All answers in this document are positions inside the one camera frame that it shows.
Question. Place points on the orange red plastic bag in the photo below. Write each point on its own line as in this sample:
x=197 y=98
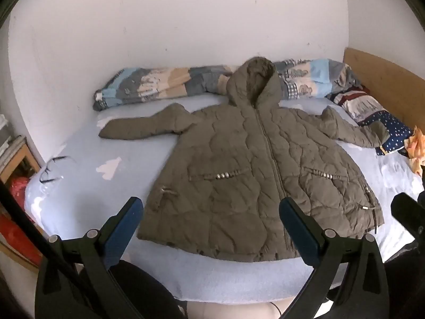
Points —
x=20 y=239

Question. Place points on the stack of papers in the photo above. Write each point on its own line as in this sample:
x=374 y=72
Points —
x=10 y=149

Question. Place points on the wooden side shelf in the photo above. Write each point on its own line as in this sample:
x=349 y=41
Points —
x=25 y=154

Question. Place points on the black eyeglasses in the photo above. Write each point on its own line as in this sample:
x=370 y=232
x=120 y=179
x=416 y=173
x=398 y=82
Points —
x=42 y=176

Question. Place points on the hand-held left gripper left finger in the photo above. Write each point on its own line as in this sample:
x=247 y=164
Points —
x=123 y=229

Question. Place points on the navy starred patchwork pillow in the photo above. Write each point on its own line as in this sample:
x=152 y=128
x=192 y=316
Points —
x=365 y=106

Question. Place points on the orange cloth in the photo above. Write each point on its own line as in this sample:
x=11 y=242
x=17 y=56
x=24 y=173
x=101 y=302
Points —
x=418 y=146

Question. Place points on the olive quilted hooded jacket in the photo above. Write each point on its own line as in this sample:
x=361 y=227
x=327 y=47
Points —
x=249 y=172

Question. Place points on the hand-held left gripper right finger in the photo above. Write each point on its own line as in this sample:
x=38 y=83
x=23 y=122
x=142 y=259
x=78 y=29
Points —
x=298 y=229

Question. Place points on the person's leg in dark pants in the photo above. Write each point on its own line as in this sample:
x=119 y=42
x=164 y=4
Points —
x=405 y=282
x=146 y=289

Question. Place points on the rolled patchwork quilt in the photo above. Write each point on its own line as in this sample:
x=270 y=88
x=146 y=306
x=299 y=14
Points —
x=149 y=83

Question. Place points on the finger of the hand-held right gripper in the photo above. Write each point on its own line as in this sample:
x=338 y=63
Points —
x=406 y=211

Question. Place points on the wooden headboard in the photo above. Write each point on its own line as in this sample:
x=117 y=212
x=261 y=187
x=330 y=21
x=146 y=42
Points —
x=391 y=86

